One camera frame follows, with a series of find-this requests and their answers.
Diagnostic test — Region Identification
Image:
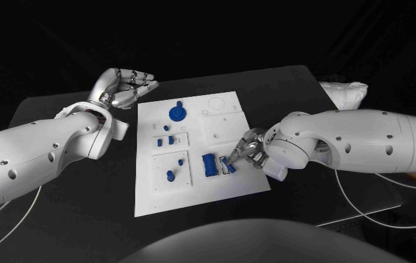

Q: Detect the white cable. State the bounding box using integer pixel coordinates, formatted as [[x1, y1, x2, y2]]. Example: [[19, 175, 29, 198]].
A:
[[373, 172, 416, 189], [0, 185, 43, 243], [334, 169, 416, 230]]

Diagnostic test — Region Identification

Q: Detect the narrow blue block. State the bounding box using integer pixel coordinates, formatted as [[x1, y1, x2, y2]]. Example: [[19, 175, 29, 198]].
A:
[[222, 157, 236, 174]]

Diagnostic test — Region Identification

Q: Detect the blue gear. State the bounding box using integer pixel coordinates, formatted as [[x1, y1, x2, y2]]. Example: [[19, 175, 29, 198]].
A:
[[167, 101, 189, 123]]

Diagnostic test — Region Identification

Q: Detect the white crumpled plastic bag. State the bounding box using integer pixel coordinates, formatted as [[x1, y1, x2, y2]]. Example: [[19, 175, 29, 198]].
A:
[[318, 81, 369, 111]]

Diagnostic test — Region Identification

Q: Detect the large blue block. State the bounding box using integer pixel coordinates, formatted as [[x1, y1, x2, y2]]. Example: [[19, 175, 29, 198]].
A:
[[202, 153, 219, 178]]

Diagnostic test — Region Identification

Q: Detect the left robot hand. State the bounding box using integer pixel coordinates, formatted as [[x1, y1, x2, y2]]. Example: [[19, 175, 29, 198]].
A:
[[87, 67, 160, 110]]

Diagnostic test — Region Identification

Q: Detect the white task board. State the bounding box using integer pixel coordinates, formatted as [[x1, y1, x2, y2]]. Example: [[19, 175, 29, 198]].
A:
[[134, 90, 272, 218]]

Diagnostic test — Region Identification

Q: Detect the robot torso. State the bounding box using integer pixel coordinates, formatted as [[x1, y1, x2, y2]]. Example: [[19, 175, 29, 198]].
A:
[[117, 218, 410, 263]]

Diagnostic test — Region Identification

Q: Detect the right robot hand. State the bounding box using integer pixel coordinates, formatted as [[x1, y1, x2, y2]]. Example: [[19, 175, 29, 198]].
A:
[[228, 127, 271, 169]]

